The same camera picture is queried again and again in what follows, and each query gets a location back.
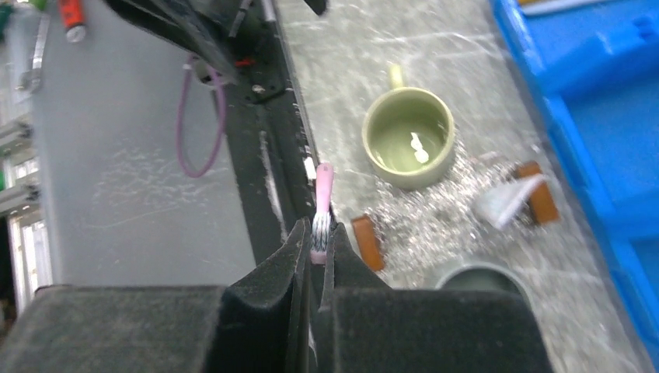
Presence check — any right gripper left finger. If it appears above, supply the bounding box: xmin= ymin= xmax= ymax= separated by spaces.
xmin=1 ymin=218 xmax=311 ymax=372

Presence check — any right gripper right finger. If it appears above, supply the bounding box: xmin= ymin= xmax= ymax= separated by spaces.
xmin=315 ymin=223 xmax=553 ymax=372

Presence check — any toothbrush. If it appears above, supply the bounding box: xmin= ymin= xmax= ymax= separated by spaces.
xmin=310 ymin=162 xmax=334 ymax=265

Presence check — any grey ceramic mug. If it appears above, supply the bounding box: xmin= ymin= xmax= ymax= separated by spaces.
xmin=428 ymin=260 xmax=531 ymax=305

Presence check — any clear holder with wooden ends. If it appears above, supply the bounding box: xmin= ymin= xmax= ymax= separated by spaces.
xmin=349 ymin=161 xmax=561 ymax=271

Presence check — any clear textured oval tray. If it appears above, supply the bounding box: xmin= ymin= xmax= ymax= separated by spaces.
xmin=365 ymin=146 xmax=545 ymax=288

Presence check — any white toothpaste tube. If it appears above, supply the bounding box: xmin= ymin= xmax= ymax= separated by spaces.
xmin=472 ymin=174 xmax=546 ymax=230

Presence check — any green ceramic mug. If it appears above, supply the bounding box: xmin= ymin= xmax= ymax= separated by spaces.
xmin=361 ymin=64 xmax=456 ymax=190

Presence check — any blue three-compartment bin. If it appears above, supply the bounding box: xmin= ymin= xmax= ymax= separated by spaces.
xmin=490 ymin=1 xmax=658 ymax=362

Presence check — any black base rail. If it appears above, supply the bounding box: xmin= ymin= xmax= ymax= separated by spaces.
xmin=109 ymin=1 xmax=315 ymax=262

